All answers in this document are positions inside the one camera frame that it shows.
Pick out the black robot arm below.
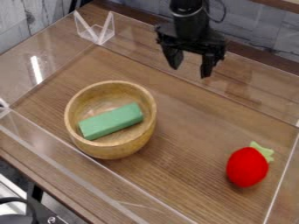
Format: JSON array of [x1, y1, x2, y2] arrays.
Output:
[[153, 0, 226, 79]]

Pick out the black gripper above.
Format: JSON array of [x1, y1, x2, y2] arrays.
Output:
[[153, 23, 226, 79]]

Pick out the black cable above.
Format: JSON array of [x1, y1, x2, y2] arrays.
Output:
[[0, 197, 39, 224]]

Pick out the wooden bowl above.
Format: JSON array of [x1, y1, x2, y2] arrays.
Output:
[[63, 80, 156, 159]]

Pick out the red plush strawberry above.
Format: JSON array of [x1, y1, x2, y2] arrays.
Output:
[[225, 141, 274, 188]]

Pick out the green rectangular block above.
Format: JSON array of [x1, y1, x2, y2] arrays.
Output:
[[78, 102, 144, 141]]

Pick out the clear acrylic enclosure wall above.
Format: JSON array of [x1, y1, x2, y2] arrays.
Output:
[[0, 5, 299, 224]]

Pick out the black table leg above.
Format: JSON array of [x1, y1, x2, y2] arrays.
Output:
[[26, 182, 42, 203]]

